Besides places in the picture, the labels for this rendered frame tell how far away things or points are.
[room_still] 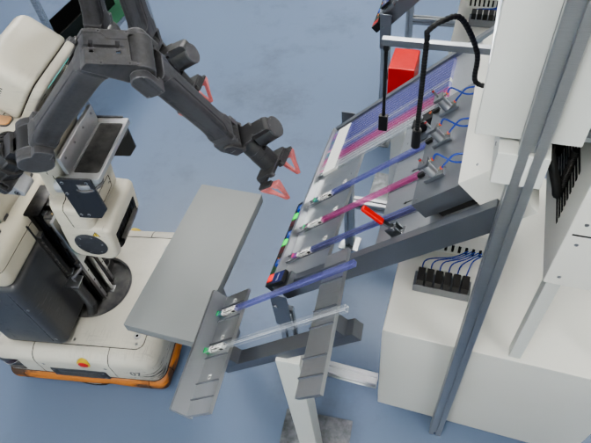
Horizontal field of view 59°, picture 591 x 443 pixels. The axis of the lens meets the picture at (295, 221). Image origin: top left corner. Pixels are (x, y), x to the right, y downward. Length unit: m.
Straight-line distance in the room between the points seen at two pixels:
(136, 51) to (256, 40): 2.84
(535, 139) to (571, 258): 0.34
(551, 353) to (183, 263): 1.12
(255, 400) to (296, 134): 1.53
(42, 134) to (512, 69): 0.91
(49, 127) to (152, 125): 2.13
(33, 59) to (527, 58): 1.06
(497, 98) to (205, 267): 1.15
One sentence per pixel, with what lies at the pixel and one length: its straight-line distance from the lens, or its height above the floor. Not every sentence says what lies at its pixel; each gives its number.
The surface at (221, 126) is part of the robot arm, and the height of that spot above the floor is 1.20.
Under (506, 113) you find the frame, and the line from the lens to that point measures 0.88.
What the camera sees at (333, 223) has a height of 0.84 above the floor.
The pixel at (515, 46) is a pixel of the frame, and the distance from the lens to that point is 0.81.
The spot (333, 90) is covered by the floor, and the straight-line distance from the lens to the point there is 3.30.
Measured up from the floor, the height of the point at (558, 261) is 1.08.
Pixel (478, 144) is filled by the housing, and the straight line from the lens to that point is 1.08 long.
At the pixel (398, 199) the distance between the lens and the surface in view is 1.31.
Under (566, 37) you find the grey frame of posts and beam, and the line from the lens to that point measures 0.78.
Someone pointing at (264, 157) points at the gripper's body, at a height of 1.03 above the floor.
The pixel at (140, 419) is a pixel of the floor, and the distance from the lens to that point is 2.24.
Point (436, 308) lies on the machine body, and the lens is 1.58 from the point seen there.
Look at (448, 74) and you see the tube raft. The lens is 1.58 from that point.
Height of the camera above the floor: 1.98
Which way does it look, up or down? 51 degrees down
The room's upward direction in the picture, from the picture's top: 9 degrees counter-clockwise
